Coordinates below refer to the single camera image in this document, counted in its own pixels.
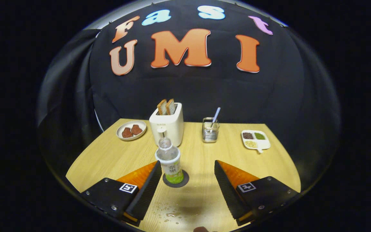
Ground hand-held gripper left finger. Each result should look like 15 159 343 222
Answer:
80 160 162 226

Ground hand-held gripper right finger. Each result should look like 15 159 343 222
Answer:
214 160 300 226

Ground clear juice bottle green label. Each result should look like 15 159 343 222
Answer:
155 137 184 184

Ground dark round coaster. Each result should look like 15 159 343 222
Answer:
162 170 189 188

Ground wooden table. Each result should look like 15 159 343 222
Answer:
66 118 301 232

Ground white divided dish with seeds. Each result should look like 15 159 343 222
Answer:
241 130 271 153

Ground cream toaster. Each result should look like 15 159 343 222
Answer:
149 102 184 147

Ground white plate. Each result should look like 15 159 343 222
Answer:
116 120 147 141

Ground striped straw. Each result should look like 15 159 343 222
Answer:
212 107 221 127

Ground metal wire utensil holder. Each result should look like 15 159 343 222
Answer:
202 117 220 143

